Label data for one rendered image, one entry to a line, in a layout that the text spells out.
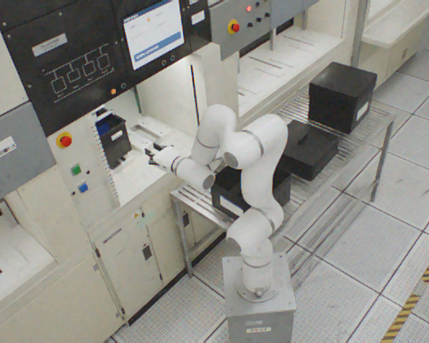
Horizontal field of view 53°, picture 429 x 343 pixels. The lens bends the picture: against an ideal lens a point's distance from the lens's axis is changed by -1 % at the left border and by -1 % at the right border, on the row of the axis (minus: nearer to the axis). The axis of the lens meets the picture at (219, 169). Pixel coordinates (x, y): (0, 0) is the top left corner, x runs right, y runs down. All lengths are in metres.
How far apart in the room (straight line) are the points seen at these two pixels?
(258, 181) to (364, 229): 1.82
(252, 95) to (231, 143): 1.47
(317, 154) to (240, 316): 0.91
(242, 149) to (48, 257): 1.11
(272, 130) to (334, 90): 1.23
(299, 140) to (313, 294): 0.96
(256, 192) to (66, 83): 0.77
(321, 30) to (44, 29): 2.26
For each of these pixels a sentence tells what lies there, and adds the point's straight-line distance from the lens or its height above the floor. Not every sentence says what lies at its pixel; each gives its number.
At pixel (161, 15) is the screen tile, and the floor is 1.63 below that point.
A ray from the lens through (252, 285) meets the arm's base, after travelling 1.77.
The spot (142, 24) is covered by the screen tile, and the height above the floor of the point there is 1.63.
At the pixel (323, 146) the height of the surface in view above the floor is 0.86.
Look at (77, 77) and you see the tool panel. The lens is 1.65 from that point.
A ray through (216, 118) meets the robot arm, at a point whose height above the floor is 1.56.
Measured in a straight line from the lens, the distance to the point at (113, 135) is 2.13.
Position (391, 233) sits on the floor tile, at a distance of 3.10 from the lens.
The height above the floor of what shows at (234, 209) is 0.84.
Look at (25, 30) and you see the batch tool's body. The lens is 1.52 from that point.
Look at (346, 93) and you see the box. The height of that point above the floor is 1.01.
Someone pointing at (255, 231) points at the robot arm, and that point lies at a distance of 1.48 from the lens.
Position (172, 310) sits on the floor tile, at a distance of 2.70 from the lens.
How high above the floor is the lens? 2.32
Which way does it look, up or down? 43 degrees down
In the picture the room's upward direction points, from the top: 6 degrees counter-clockwise
